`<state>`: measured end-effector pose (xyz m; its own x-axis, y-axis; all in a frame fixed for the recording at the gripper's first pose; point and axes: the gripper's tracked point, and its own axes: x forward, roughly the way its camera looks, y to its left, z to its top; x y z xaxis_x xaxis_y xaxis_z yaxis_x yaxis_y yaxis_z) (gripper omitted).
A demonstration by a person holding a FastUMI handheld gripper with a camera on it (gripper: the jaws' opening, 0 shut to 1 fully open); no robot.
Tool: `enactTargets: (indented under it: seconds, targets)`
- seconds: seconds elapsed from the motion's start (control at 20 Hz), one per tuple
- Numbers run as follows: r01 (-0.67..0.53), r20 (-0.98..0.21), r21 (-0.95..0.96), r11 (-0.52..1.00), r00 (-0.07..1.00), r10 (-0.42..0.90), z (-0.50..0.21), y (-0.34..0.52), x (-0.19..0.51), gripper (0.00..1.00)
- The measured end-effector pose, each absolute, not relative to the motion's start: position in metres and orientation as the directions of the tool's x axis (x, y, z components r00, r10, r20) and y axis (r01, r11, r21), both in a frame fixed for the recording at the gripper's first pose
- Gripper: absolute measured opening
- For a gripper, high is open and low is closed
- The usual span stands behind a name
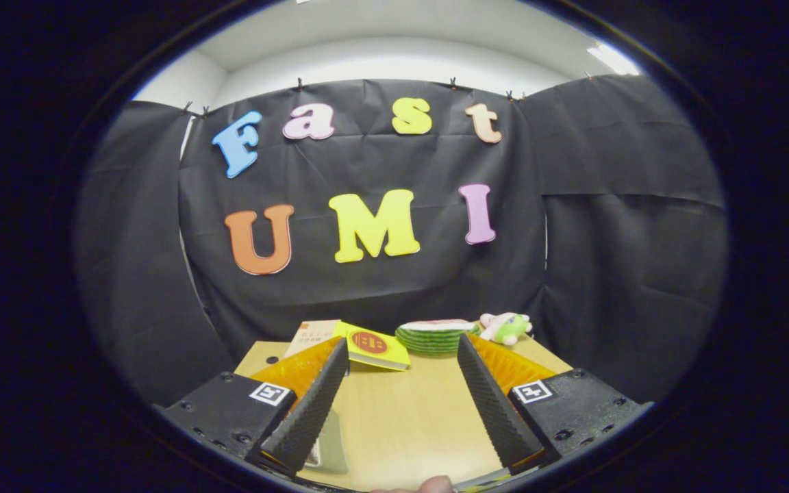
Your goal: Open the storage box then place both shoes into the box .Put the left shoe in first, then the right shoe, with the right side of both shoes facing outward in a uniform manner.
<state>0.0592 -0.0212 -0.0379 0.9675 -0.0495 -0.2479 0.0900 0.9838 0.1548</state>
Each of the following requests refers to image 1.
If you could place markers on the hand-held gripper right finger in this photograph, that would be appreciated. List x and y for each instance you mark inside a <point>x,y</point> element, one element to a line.
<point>497,411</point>

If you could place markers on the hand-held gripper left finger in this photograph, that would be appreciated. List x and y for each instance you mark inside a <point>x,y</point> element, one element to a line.
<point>309,411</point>

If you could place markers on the white storage box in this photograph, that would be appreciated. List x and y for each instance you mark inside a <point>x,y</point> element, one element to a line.
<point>331,445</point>

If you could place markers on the beige book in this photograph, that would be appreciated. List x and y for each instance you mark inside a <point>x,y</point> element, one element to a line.
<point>312,334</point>

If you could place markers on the pink and green plush toy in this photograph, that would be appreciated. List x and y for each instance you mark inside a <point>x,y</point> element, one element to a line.
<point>507,329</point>

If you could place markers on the yellow book with red label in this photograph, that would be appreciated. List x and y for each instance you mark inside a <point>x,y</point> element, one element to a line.
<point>370,342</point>

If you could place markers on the watermelon slice plush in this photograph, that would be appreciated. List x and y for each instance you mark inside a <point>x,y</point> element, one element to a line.
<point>432,337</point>

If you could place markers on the ceiling light panel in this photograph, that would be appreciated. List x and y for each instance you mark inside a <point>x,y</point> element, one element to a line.
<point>614,60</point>

